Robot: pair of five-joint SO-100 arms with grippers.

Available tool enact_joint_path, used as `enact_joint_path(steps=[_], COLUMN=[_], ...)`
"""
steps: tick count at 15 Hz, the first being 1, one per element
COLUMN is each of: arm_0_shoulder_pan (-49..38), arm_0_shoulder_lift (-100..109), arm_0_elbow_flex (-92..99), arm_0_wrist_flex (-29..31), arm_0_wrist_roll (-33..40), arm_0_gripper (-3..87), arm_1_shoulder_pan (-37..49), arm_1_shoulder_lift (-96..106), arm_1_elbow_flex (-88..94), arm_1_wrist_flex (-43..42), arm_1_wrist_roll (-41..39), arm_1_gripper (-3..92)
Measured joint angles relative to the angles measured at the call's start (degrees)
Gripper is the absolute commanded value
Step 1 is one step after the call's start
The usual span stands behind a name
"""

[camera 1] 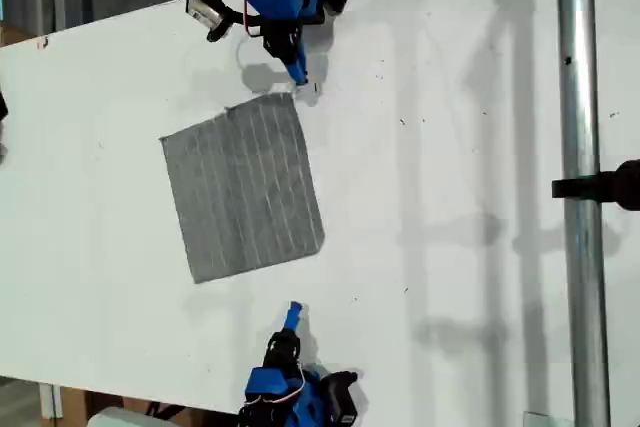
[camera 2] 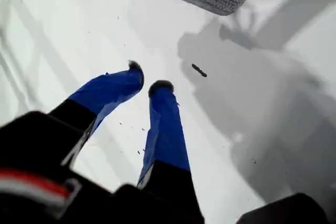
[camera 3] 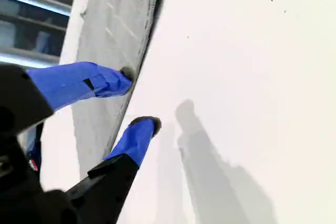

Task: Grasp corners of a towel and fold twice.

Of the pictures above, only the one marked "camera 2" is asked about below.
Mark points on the black camera stalk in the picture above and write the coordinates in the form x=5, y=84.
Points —
x=286, y=211

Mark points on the small black scrap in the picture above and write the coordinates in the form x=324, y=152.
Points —
x=199, y=70

